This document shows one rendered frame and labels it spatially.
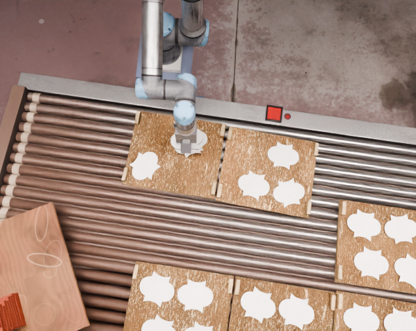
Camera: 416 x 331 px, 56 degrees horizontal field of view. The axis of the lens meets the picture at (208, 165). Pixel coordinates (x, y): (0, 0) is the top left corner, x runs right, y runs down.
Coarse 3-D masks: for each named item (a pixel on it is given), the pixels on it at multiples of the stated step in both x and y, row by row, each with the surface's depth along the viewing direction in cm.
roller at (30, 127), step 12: (36, 132) 180; (48, 132) 179; (60, 132) 178; (72, 132) 178; (84, 132) 179; (120, 144) 179; (324, 168) 177; (336, 168) 177; (372, 180) 177; (384, 180) 176; (396, 180) 176; (408, 180) 176
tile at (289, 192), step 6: (282, 186) 171; (288, 186) 171; (294, 186) 172; (300, 186) 172; (276, 192) 171; (282, 192) 171; (288, 192) 171; (294, 192) 171; (300, 192) 171; (276, 198) 170; (282, 198) 170; (288, 198) 170; (294, 198) 170; (300, 198) 170; (288, 204) 169; (300, 204) 170
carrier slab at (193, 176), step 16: (144, 112) 180; (144, 128) 178; (160, 128) 178; (208, 128) 179; (144, 144) 176; (160, 144) 176; (208, 144) 177; (128, 160) 174; (160, 160) 174; (176, 160) 174; (192, 160) 175; (208, 160) 175; (128, 176) 172; (160, 176) 172; (176, 176) 173; (192, 176) 173; (208, 176) 173; (176, 192) 171; (192, 192) 171; (208, 192) 171
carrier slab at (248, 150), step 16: (240, 128) 179; (240, 144) 177; (256, 144) 177; (272, 144) 177; (288, 144) 177; (304, 144) 178; (224, 160) 175; (240, 160) 175; (256, 160) 175; (304, 160) 176; (224, 176) 173; (240, 176) 173; (272, 176) 173; (288, 176) 174; (304, 176) 174; (224, 192) 171; (240, 192) 171; (272, 192) 172; (304, 192) 172; (256, 208) 170; (272, 208) 170; (288, 208) 170; (304, 208) 170
